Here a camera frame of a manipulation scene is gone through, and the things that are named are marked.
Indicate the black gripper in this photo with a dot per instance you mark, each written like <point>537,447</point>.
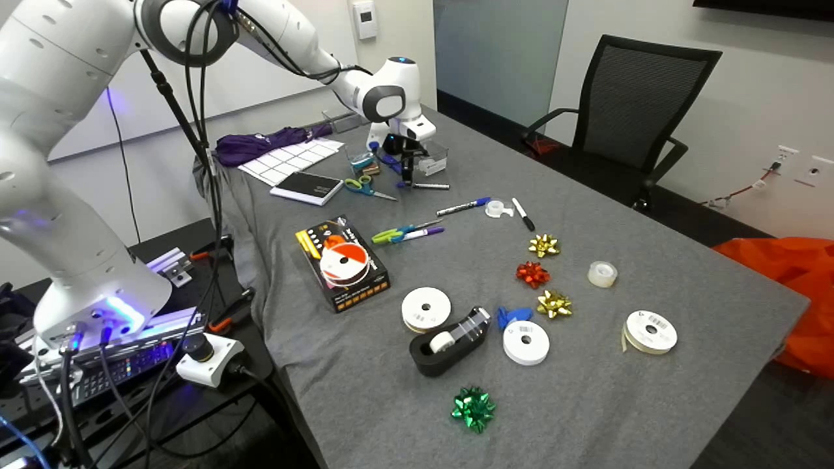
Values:
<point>401,134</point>

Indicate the blue marker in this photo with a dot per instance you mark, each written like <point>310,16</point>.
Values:
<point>388,163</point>

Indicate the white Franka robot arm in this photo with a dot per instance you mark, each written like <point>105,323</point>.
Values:
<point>61,132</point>

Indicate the clear plastic cup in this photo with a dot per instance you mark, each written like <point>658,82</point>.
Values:
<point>439,163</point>

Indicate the black marker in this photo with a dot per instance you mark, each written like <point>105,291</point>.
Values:
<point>521,215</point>

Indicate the blue pen with grey barrel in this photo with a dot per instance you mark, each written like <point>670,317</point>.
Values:
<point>430,186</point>

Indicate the teal tape roll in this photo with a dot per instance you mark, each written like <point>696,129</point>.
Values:
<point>361,163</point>

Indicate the blue capped white pen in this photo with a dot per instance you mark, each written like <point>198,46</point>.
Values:
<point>461,206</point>

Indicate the purple pen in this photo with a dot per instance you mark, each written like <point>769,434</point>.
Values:
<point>427,233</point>

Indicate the clear ribbon roll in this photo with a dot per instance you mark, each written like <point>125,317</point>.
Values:
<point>497,210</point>

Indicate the black booklet with white border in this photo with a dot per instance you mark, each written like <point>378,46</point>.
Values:
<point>306,188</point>

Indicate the red and white ribbon spool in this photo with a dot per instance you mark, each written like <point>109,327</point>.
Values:
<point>344,263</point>

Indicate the white label sheet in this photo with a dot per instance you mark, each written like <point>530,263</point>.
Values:
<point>290,160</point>

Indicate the black box with orange print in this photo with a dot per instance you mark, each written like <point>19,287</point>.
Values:
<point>353,291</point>

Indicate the white whiteboard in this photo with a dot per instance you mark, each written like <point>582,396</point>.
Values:
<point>277,99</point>

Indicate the purple folded umbrella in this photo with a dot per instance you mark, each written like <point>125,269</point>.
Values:
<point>262,143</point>

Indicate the gold gift bow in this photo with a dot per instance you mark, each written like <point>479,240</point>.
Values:
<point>543,246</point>
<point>554,304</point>

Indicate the red gift bow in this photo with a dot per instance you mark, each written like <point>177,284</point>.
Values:
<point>531,275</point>

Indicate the blue gift bow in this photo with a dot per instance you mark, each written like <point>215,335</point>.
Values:
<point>508,313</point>

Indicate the black tape dispenser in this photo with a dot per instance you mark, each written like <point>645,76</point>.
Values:
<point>443,347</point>

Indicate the white tape roll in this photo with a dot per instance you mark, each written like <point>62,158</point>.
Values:
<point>603,275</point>

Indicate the orange and black clamp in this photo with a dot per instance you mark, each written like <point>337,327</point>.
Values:
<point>230,317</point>
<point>210,254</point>

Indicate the black mesh office chair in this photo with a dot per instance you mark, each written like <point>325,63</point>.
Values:
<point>641,104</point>

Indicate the thick black stand pole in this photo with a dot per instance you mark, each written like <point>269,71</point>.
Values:
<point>177,114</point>

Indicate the green gift bow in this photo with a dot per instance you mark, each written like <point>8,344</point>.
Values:
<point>473,411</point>

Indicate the small white box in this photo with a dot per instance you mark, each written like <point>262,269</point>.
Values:
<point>169,267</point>

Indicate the grey table cloth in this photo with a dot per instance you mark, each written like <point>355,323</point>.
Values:
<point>563,392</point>

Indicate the white power strip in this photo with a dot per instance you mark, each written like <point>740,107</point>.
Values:
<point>210,360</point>

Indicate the white spool with gold ribbon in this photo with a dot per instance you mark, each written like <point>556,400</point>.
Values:
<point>650,332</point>

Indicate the thin black stand pole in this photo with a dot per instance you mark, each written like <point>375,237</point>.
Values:
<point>121,164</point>

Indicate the orange plastic bag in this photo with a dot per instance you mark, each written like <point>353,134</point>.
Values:
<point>789,287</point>

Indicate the white wall thermostat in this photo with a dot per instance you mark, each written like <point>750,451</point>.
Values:
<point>365,16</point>

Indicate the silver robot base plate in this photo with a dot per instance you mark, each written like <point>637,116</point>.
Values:
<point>121,347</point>

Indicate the white wall outlet plate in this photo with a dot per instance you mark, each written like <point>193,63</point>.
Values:
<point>819,170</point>
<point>787,160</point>

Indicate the black wall screen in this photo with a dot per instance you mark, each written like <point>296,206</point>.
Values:
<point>763,7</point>

